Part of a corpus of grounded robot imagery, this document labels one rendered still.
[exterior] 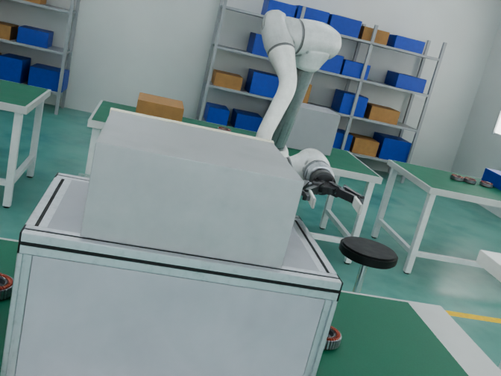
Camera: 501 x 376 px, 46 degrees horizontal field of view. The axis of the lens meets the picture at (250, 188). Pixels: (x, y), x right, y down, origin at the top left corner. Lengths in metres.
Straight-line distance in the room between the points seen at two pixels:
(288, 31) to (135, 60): 6.20
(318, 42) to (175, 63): 6.13
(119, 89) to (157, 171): 7.18
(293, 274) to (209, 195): 0.25
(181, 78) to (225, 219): 7.14
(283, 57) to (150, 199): 1.06
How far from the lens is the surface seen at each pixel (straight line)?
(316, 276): 1.32
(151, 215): 1.23
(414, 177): 5.04
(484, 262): 1.56
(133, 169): 1.20
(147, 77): 8.33
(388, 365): 1.87
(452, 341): 2.19
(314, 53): 2.27
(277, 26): 2.20
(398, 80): 8.39
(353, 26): 8.11
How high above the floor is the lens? 1.59
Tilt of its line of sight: 15 degrees down
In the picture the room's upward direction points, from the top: 14 degrees clockwise
